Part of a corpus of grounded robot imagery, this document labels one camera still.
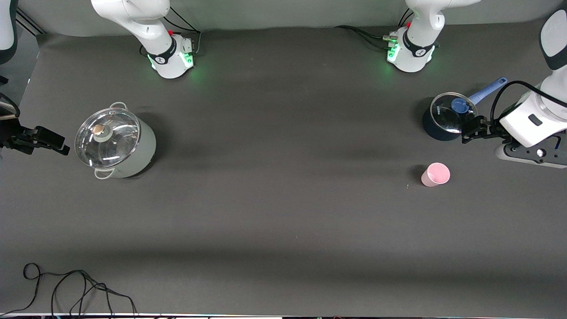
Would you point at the dark blue saucepan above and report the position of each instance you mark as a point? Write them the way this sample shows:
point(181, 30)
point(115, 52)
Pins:
point(436, 131)

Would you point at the large glass pot lid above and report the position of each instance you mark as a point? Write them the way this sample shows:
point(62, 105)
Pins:
point(115, 146)

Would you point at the dark grey table mat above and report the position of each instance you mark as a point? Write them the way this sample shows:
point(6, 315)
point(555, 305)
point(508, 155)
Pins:
point(283, 221)

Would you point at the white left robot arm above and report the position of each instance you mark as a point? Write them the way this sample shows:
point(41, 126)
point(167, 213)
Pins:
point(414, 57)

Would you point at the pink plastic cup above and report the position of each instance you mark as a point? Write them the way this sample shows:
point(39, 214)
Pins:
point(436, 175)

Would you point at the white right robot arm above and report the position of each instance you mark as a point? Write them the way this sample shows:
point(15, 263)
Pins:
point(168, 60)

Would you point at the glass lid with blue knob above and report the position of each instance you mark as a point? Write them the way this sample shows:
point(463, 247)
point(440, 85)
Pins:
point(445, 117)

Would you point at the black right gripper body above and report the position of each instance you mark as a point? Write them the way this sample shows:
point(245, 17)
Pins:
point(14, 134)

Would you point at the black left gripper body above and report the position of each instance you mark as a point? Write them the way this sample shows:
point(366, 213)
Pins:
point(492, 131)

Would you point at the black metal rail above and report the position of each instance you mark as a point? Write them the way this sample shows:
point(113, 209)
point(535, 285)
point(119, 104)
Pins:
point(29, 21)

